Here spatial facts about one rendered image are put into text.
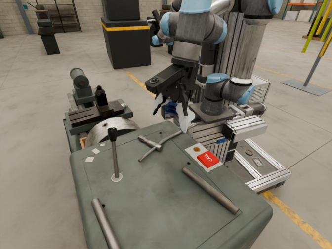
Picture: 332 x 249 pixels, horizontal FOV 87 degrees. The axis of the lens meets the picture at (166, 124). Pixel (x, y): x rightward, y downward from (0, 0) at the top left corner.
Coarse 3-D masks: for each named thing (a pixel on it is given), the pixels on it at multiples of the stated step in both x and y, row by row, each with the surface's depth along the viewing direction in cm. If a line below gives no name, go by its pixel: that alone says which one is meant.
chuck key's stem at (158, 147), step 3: (138, 138) 73; (141, 138) 72; (144, 138) 72; (144, 141) 72; (147, 141) 71; (150, 141) 70; (150, 144) 69; (153, 144) 69; (156, 144) 68; (156, 147) 68; (159, 147) 67; (159, 150) 68
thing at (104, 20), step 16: (112, 0) 471; (128, 0) 484; (112, 16) 490; (128, 16) 505; (112, 32) 477; (128, 32) 491; (144, 32) 506; (112, 48) 499; (128, 48) 515; (144, 48) 531; (112, 64) 544; (128, 64) 540; (144, 64) 558
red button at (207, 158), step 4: (204, 152) 66; (208, 152) 66; (200, 156) 65; (204, 156) 65; (208, 156) 65; (212, 156) 65; (200, 160) 64; (204, 160) 63; (208, 160) 63; (212, 160) 63; (216, 160) 63; (204, 164) 62; (208, 164) 61; (212, 164) 62
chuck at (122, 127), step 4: (120, 128) 83; (124, 128) 84; (128, 128) 85; (132, 128) 87; (136, 128) 89; (104, 132) 82; (120, 132) 84; (124, 132) 85; (128, 132) 87; (100, 136) 82; (104, 136) 80; (108, 136) 81; (96, 140) 81; (100, 140) 80; (104, 140) 81; (92, 144) 82
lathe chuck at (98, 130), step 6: (108, 120) 89; (114, 120) 89; (120, 120) 90; (126, 120) 93; (96, 126) 88; (108, 126) 85; (114, 126) 85; (138, 126) 98; (90, 132) 88; (96, 132) 85; (102, 132) 83; (90, 138) 86; (90, 144) 84
